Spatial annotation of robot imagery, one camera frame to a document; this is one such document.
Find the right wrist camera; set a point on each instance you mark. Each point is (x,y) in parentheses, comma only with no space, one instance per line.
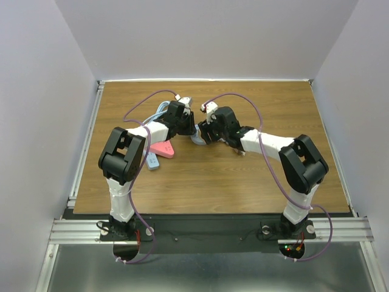
(209,109)

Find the aluminium rail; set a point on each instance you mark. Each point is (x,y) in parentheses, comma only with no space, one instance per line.
(84,151)
(85,232)

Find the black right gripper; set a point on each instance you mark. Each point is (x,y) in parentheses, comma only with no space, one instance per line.
(205,129)

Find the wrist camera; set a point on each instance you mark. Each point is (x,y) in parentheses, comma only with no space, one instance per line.
(209,109)
(187,101)

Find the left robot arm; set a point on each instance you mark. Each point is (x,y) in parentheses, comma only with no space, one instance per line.
(121,160)

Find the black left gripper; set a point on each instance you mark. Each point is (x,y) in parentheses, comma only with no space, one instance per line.
(190,118)

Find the pink triangular power strip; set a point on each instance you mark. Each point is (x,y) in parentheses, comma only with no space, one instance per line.
(163,149)

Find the white rectangular power strip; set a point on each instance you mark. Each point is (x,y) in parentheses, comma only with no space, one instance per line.
(152,161)

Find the aluminium left rail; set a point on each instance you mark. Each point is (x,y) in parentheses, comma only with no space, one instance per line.
(84,151)

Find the aluminium front rail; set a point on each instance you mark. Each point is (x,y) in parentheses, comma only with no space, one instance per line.
(85,232)

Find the white round power strip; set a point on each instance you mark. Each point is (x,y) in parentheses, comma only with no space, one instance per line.
(196,138)

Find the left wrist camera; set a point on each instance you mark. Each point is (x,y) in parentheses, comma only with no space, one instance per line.
(187,101)

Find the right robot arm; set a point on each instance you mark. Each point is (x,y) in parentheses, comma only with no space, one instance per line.
(303,165)

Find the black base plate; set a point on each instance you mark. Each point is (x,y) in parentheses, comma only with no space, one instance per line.
(206,233)

